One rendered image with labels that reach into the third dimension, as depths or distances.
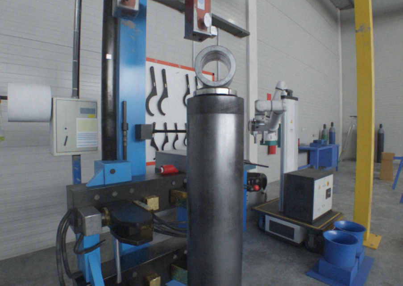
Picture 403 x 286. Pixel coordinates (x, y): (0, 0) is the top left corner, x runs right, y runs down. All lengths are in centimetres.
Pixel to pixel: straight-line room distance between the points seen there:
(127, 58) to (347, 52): 1121
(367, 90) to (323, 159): 484
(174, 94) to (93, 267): 281
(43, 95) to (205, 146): 125
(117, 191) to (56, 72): 206
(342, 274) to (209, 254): 178
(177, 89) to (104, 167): 260
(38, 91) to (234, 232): 145
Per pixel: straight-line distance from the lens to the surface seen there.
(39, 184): 298
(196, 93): 81
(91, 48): 318
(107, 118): 132
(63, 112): 175
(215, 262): 86
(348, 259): 245
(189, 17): 130
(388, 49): 1182
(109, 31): 143
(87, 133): 178
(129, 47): 153
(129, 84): 146
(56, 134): 174
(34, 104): 171
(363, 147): 315
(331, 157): 770
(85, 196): 117
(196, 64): 81
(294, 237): 287
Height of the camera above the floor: 136
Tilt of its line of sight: 1 degrees down
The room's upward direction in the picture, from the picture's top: straight up
